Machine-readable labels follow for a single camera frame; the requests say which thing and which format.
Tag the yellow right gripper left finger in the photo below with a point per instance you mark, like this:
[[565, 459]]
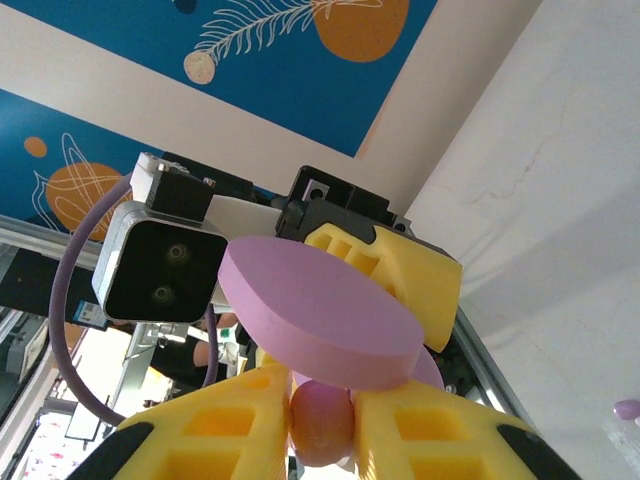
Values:
[[215, 440]]

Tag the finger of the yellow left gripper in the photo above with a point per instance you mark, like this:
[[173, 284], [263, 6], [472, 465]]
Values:
[[425, 290]]

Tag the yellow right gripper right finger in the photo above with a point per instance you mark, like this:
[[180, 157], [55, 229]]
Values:
[[440, 440]]

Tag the purple earbud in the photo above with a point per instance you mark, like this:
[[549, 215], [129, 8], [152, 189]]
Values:
[[627, 410], [322, 425]]

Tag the purple earbud charging case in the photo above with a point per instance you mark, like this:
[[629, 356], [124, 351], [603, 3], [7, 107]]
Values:
[[310, 310]]

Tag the person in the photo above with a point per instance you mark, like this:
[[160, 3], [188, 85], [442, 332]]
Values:
[[180, 362]]

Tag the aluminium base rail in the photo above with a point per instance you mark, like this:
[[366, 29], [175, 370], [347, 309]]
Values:
[[492, 370]]

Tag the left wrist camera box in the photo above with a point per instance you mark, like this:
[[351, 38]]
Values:
[[160, 270]]

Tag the aluminium frame post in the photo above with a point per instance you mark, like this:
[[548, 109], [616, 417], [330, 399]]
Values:
[[50, 235]]

